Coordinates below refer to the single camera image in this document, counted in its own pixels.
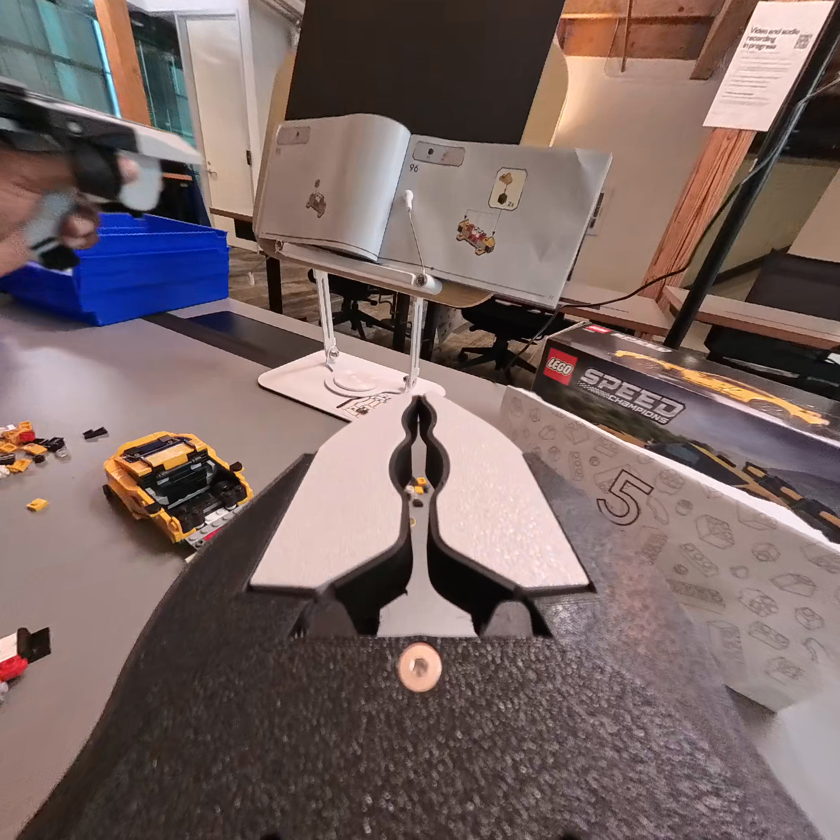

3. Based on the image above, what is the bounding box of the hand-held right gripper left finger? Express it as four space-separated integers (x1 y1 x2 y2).
249 395 427 631

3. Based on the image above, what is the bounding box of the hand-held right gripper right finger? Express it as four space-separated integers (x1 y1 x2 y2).
416 395 589 631

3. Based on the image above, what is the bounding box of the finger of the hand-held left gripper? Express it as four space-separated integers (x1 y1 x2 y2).
128 125 206 166

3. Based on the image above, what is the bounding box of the pile of small lego pieces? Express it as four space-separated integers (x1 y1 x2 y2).
0 420 70 475

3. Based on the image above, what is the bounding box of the red grey lego subassembly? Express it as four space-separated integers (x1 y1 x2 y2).
0 626 52 697

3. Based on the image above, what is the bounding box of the lego sticker sheet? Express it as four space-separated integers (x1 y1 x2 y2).
335 392 395 421

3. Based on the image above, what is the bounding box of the yellow lego car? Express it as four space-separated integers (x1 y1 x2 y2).
103 431 255 546

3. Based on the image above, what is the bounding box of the lego set box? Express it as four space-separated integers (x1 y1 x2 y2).
533 322 840 546

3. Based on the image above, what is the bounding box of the lego instruction booklet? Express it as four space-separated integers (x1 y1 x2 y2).
252 113 613 309

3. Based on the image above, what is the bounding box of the person's left hand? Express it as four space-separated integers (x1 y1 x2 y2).
0 146 101 277

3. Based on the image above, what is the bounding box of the blue storage bin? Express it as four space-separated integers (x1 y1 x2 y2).
0 211 229 327

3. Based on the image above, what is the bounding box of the white book stand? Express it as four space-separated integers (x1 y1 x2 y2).
255 189 494 422

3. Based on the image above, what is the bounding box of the black office chair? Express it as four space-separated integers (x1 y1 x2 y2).
457 298 572 385
326 272 401 342

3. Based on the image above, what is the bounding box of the white numbered paper bag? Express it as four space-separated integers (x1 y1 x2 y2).
499 386 840 713

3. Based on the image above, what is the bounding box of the large black panel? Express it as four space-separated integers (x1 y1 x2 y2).
285 0 567 147

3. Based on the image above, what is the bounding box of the brown wooden desk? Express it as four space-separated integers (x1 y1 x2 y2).
659 285 840 352

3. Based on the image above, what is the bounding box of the black metal pole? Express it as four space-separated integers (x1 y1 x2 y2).
663 3 840 349

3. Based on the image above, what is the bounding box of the white paper notice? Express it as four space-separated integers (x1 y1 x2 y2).
702 0 834 130

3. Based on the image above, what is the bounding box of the black cable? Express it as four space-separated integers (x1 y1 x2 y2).
518 59 840 368

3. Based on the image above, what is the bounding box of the wooden support post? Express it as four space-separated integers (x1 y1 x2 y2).
640 128 759 303

